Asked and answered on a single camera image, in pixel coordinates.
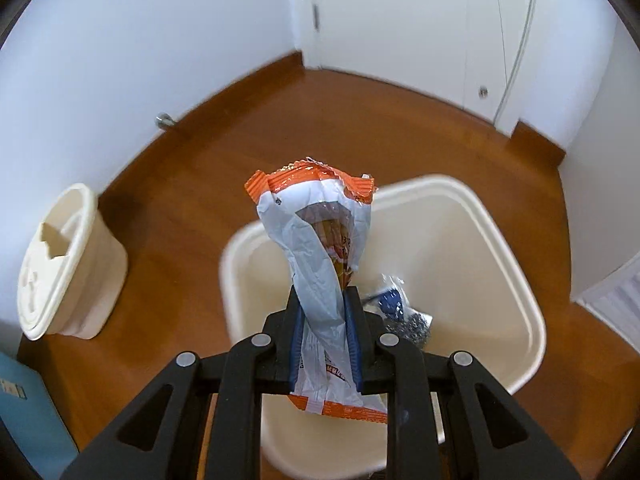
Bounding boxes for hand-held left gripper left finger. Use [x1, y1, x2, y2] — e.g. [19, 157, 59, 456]
[60, 285, 306, 480]

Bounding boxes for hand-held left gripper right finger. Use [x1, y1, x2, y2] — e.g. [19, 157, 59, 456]
[344, 285, 582, 480]

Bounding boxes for steel scrubbers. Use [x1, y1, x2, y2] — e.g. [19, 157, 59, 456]
[362, 274, 435, 350]

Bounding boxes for white orange snack wrapper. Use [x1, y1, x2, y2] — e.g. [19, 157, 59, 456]
[244, 156, 389, 426]

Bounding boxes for beige plastic waste bin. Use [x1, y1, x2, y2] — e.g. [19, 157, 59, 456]
[219, 174, 547, 479]

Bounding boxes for beige lidded bucket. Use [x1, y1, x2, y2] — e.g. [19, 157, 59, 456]
[16, 183, 129, 342]

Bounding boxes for white louvered closet door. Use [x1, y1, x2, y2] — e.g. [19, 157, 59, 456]
[575, 269, 640, 357]

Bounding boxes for teal storage box white lid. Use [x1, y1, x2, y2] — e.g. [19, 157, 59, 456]
[0, 351, 79, 480]

